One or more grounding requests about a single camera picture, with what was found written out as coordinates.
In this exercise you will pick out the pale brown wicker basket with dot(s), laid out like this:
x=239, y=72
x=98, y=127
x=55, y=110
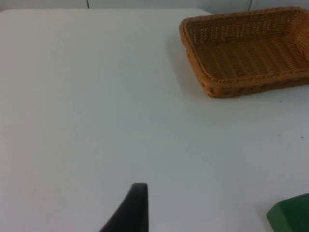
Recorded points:
x=243, y=58

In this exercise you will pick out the green cube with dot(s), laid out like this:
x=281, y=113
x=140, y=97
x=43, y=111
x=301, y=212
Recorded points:
x=290, y=213

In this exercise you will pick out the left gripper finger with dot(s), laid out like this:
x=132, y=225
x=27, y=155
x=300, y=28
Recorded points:
x=133, y=212

